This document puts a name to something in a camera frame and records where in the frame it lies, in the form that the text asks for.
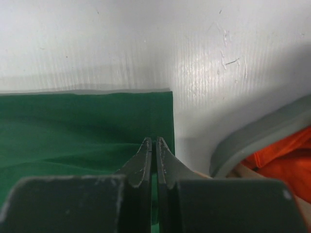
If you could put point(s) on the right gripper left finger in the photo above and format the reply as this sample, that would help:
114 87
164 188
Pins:
116 203

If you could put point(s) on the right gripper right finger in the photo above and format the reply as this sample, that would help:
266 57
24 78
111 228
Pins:
190 203

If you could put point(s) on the green t shirt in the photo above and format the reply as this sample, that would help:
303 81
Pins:
77 135

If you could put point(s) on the beige t shirt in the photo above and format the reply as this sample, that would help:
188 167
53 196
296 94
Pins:
241 171

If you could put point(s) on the orange t shirt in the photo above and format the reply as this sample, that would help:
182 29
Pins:
289 160

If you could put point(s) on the grey laundry basket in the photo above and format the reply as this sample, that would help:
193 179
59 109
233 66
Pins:
269 129

